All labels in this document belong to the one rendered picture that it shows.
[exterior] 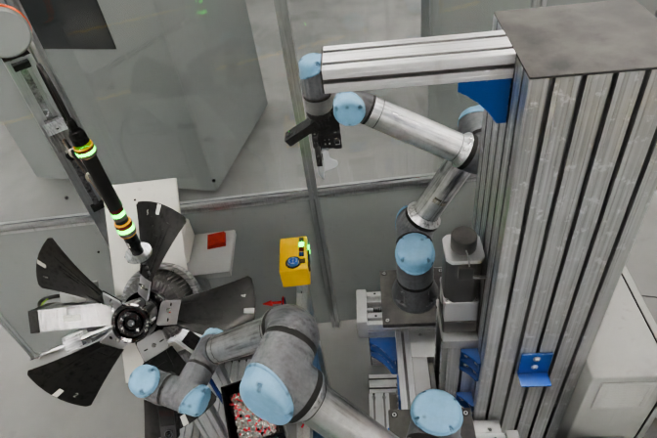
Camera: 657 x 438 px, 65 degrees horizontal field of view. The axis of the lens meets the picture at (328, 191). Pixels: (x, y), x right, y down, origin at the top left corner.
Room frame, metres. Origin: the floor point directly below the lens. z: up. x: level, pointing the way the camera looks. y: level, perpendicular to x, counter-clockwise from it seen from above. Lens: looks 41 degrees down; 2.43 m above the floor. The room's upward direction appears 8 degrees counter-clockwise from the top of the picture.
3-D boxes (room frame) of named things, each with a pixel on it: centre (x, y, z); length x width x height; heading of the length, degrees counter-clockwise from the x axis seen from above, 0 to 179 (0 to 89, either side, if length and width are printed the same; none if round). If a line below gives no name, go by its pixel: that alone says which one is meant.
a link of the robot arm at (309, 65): (1.22, -0.01, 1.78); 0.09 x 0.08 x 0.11; 79
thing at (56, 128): (1.52, 0.87, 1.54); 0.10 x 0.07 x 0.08; 32
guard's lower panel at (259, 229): (1.71, 0.49, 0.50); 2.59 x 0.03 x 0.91; 87
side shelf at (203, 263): (1.55, 0.62, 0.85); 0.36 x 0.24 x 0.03; 87
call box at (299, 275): (1.27, 0.16, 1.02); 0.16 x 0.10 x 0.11; 177
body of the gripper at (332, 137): (1.22, -0.01, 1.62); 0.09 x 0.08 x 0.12; 87
